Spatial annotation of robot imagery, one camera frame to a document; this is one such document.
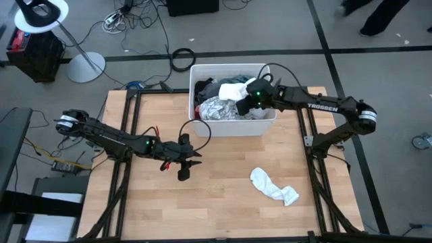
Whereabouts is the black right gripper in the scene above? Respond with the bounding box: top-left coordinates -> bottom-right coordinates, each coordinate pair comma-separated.
235,78 -> 281,117

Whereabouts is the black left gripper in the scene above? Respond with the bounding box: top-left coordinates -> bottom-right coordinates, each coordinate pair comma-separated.
155,133 -> 203,182

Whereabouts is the plain white towel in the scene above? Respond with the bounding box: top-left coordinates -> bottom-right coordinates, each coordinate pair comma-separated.
218,77 -> 258,102

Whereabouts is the white black-line leaf-print garment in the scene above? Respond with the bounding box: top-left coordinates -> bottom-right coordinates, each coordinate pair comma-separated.
198,95 -> 271,122

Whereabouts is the grey garment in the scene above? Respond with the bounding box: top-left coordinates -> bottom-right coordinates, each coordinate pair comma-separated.
221,74 -> 254,86

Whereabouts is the black garment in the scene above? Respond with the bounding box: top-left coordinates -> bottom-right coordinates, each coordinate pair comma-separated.
194,78 -> 222,106

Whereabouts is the white perforated plastic laundry basket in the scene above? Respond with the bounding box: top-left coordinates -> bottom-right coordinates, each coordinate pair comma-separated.
188,63 -> 278,138

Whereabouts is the white sock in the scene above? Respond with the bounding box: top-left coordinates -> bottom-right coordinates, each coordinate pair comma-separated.
249,167 -> 300,207

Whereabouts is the black equipment box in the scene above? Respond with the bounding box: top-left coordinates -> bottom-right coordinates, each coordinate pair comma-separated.
165,0 -> 220,18

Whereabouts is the black power adapter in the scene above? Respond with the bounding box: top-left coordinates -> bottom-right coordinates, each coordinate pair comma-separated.
51,160 -> 81,176

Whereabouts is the white round-top stand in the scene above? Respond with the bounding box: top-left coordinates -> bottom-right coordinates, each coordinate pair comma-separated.
13,0 -> 107,84

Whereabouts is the white panel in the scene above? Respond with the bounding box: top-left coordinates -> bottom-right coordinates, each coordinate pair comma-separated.
25,192 -> 84,242

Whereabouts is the white power strip bundle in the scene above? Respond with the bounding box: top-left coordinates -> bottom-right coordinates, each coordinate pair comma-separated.
102,9 -> 126,34

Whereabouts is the person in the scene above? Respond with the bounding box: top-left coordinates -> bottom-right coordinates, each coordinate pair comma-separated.
335,0 -> 412,37

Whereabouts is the grey caster wheel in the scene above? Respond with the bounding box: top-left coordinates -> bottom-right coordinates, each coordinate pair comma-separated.
410,132 -> 432,151

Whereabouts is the black desk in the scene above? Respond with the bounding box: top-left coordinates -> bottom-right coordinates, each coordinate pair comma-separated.
0,107 -> 34,203

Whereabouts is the black crate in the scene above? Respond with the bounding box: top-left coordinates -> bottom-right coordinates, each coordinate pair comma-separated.
5,28 -> 65,84

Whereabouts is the black curved holder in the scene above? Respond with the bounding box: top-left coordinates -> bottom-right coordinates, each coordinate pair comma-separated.
15,0 -> 61,28

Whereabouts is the red box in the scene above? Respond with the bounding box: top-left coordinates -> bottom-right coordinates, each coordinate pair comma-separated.
11,28 -> 28,43

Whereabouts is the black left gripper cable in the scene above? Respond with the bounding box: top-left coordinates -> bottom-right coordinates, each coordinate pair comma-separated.
178,118 -> 213,153

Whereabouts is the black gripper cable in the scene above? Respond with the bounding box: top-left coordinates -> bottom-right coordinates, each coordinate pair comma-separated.
178,118 -> 213,153
256,62 -> 308,97

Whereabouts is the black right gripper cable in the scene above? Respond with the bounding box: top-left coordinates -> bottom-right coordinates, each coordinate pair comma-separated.
256,62 -> 308,97

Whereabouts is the black coiled cable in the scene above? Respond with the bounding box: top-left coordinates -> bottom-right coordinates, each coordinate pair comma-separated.
171,47 -> 197,73

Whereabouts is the yellow floor cable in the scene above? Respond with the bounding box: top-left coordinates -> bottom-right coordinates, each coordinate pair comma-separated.
22,136 -> 92,170

